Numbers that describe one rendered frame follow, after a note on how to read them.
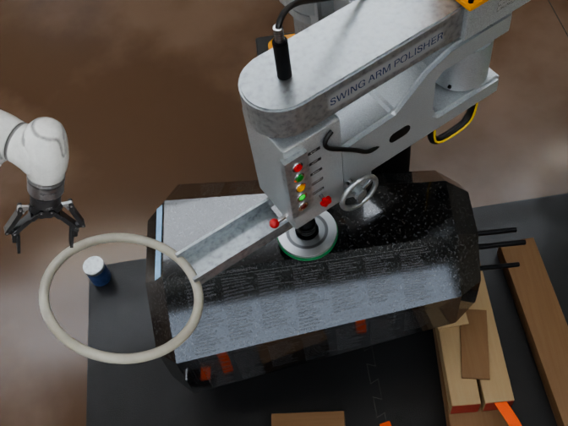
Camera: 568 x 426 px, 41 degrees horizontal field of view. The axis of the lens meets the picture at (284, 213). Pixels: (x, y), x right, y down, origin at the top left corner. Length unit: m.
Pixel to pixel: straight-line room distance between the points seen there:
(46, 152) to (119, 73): 2.79
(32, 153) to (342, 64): 0.83
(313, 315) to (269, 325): 0.16
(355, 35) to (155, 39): 2.70
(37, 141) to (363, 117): 1.00
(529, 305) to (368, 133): 1.44
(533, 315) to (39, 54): 3.18
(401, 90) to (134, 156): 2.14
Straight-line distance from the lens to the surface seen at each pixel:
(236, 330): 2.82
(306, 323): 2.81
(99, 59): 4.72
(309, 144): 2.14
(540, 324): 3.47
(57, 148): 1.84
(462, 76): 2.55
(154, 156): 4.15
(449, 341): 3.25
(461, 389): 3.18
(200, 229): 2.85
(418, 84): 2.34
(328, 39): 2.14
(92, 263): 3.71
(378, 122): 2.34
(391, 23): 2.18
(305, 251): 2.68
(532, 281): 3.55
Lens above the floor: 3.21
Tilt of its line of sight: 57 degrees down
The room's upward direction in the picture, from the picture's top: 11 degrees counter-clockwise
